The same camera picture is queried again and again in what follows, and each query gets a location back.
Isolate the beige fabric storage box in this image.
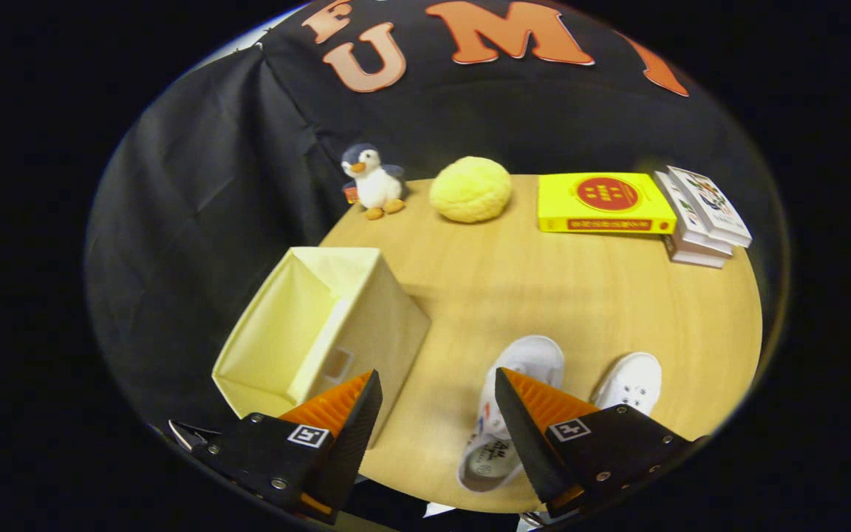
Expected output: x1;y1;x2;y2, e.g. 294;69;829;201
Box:
211;246;432;450

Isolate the yellow round plush ball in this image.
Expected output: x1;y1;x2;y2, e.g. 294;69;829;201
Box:
429;156;513;224

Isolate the yellow book with red circle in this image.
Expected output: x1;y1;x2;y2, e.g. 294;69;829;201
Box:
537;172;677;235

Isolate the white canvas shoe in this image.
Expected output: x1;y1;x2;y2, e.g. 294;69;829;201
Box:
457;335;567;494
590;352;663;416

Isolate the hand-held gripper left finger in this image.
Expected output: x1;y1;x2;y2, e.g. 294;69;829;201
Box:
208;369;383;525

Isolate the penguin plush toy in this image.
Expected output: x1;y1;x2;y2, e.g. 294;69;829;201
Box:
341;143;408;221

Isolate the white illustrated book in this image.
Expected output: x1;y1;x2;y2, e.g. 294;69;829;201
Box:
667;166;753;248

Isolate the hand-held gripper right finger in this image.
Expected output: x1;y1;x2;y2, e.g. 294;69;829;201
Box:
494;367;707;518

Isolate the black backdrop cloth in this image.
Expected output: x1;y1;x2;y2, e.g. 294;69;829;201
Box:
84;0;788;444

